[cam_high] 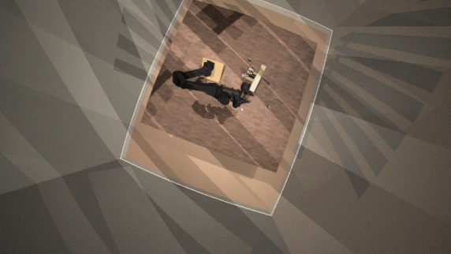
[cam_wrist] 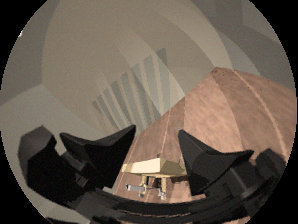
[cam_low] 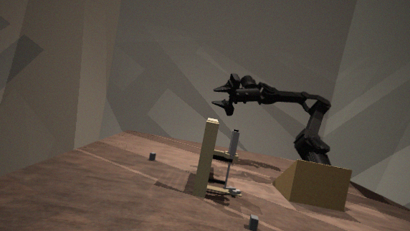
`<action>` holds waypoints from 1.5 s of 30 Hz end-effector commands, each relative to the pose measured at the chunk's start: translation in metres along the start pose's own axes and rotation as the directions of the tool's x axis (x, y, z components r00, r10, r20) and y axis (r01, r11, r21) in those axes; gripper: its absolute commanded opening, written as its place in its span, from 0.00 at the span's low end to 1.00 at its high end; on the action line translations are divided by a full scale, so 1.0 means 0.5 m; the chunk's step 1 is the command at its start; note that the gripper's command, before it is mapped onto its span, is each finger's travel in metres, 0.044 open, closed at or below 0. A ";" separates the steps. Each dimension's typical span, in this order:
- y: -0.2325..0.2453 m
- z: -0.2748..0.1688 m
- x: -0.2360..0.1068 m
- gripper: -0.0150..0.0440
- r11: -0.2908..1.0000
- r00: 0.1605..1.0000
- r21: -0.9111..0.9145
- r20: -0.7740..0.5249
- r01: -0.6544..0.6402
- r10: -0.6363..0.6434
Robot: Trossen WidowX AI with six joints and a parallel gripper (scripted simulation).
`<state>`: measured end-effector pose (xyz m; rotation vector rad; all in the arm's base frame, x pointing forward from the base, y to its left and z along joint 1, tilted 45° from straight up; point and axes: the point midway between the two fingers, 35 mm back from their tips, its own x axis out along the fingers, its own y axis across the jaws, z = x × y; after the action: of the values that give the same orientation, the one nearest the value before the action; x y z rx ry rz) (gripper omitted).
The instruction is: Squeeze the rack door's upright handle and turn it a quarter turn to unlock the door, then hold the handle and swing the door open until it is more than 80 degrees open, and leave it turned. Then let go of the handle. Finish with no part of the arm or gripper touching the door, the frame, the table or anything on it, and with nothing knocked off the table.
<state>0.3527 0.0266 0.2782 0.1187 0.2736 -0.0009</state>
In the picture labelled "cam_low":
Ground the small grey cylinder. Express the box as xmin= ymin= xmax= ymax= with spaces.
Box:
xmin=149 ymin=152 xmax=156 ymax=161

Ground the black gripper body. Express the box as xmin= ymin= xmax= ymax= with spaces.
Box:
xmin=225 ymin=74 xmax=249 ymax=116

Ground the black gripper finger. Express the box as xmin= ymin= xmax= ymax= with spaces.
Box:
xmin=212 ymin=99 xmax=229 ymax=111
xmin=214 ymin=80 xmax=233 ymax=93

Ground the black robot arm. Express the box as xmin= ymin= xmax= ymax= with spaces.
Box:
xmin=241 ymin=75 xmax=331 ymax=166

